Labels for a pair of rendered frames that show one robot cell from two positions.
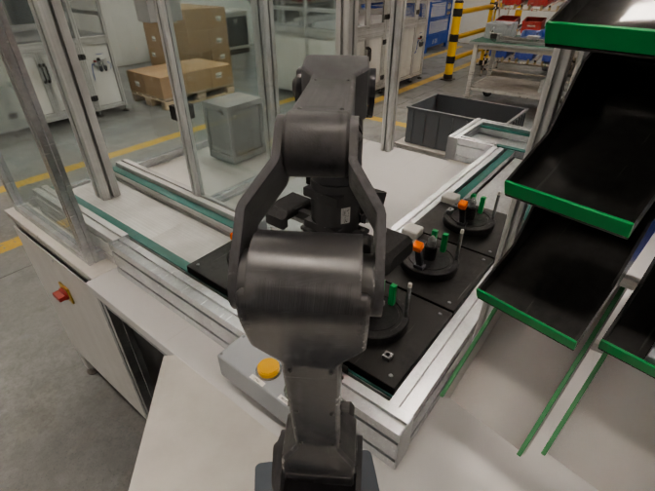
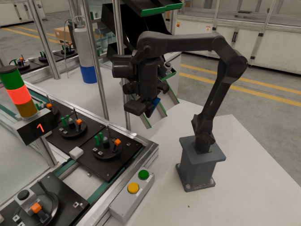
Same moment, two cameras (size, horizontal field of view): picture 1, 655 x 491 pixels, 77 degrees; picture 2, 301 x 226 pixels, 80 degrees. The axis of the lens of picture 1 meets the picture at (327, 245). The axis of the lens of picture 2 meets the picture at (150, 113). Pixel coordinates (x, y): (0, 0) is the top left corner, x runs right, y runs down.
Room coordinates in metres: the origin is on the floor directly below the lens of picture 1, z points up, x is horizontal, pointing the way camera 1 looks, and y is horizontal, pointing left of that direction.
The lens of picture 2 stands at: (0.46, 0.49, 1.62)
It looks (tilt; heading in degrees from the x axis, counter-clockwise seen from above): 37 degrees down; 265
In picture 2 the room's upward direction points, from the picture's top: straight up
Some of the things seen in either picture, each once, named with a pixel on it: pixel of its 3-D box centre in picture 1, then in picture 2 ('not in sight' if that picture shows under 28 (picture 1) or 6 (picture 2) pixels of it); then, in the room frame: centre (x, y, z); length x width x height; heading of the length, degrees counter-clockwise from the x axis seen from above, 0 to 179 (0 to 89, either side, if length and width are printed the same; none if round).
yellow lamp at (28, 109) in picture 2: not in sight; (25, 106); (0.83, -0.02, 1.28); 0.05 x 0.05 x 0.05
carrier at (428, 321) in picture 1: (374, 304); (105, 142); (0.62, -0.10, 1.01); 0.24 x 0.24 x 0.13; 52
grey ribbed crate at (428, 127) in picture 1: (463, 126); not in sight; (2.61, -0.87, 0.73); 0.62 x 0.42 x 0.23; 52
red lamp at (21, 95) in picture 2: not in sight; (19, 93); (0.83, -0.02, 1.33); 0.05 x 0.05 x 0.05
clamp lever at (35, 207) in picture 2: not in sight; (38, 210); (0.79, 0.20, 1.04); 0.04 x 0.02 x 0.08; 142
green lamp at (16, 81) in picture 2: not in sight; (11, 78); (0.83, -0.02, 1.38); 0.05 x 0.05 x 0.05
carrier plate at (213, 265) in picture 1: (256, 263); (39, 214); (0.82, 0.17, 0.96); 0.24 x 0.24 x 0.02; 52
